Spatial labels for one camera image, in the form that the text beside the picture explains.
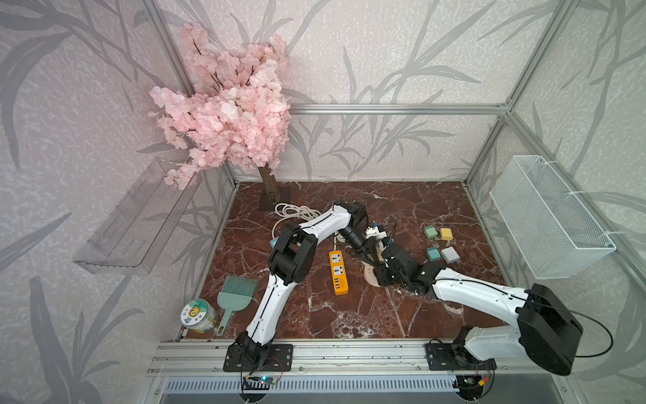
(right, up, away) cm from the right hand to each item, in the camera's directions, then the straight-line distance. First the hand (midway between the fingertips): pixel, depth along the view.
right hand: (377, 268), depth 86 cm
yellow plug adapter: (+30, +10, +14) cm, 35 cm away
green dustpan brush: (-49, -9, +1) cm, 50 cm away
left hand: (-1, +2, -1) cm, 3 cm away
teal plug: (+23, +3, +9) cm, 25 cm away
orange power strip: (-14, -2, +3) cm, 14 cm away
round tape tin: (-55, -11, -12) cm, 57 cm away
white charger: (+29, +3, +8) cm, 30 cm away
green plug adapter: (+24, +11, +16) cm, 31 cm away
